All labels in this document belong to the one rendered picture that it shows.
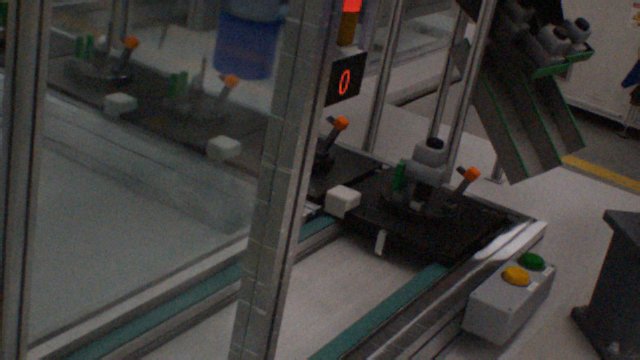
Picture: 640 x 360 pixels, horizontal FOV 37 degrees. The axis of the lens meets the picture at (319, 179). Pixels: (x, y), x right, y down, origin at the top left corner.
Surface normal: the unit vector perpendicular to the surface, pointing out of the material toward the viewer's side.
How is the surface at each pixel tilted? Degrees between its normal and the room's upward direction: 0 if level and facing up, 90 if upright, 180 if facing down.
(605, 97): 90
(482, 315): 90
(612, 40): 90
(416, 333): 0
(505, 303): 0
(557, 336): 0
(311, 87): 90
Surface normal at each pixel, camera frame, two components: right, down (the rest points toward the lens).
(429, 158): -0.52, 0.25
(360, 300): 0.18, -0.90
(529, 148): 0.65, -0.36
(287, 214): 0.84, 0.35
